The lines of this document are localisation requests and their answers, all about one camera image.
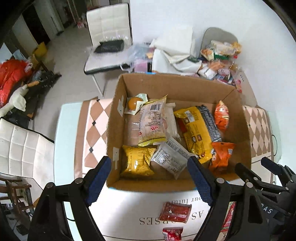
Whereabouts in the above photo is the silver white snack packet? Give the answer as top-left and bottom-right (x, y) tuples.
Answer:
(151, 137), (199, 180)

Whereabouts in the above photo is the cardboard box with blue print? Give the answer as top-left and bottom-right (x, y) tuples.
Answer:
(106, 73), (252, 193)

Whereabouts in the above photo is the long red sachet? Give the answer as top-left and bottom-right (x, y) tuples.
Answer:
(221, 202), (236, 232)

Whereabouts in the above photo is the white cloth bag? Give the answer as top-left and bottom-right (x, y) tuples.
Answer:
(151, 49), (201, 75)

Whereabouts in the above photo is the orange snack packet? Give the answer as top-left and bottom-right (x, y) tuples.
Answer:
(209, 142), (236, 174)

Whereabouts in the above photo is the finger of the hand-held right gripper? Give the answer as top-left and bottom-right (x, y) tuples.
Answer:
(235, 163), (280, 193)
(261, 157), (296, 183)

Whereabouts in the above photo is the dark wooden stool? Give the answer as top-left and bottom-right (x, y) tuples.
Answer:
(0, 173), (35, 220)

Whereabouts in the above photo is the yellow bag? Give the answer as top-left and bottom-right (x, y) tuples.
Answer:
(32, 42), (48, 62)

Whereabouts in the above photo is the pile of snack packets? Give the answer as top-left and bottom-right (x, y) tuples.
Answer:
(196, 40), (243, 93)

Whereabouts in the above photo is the clear plastic bag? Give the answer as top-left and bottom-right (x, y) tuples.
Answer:
(126, 43), (154, 67)

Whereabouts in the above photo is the yellow black snack packet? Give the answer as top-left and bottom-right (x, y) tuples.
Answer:
(173, 105), (222, 164)

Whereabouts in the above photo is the small orange chip packet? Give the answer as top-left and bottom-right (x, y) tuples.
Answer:
(214, 100), (230, 130)

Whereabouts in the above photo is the braised egg packet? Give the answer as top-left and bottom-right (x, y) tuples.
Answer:
(125, 93), (148, 115)

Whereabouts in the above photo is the white cushion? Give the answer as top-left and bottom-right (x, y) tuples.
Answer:
(154, 25), (193, 55)

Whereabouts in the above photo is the small red snack packet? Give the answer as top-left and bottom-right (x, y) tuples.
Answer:
(162, 227), (184, 241)

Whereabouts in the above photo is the white plush toy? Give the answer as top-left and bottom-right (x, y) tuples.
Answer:
(0, 85), (29, 116)

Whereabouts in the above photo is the pink box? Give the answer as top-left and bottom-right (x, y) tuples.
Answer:
(134, 59), (148, 72)

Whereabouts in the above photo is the clear yellow-edged snack packet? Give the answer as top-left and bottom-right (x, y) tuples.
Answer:
(138, 95), (168, 147)

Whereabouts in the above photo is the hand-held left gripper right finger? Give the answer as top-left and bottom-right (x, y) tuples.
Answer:
(187, 156), (271, 241)

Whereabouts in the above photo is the red plastic bag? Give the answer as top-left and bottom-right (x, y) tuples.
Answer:
(0, 59), (33, 107)

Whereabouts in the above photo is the yellow chip packet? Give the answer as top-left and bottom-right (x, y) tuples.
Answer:
(120, 145), (156, 178)

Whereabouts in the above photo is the white quilted chair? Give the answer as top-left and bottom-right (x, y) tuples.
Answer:
(84, 3), (133, 96)
(0, 117), (56, 179)

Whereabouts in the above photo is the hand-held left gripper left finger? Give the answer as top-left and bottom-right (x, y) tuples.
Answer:
(28, 156), (112, 241)

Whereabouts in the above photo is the black bag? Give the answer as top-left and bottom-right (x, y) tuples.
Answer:
(94, 40), (125, 53)

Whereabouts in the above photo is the grey chair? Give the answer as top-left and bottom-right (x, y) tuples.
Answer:
(199, 27), (238, 58)

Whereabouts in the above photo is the dark red snack packet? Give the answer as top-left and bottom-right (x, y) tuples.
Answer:
(159, 202), (192, 224)

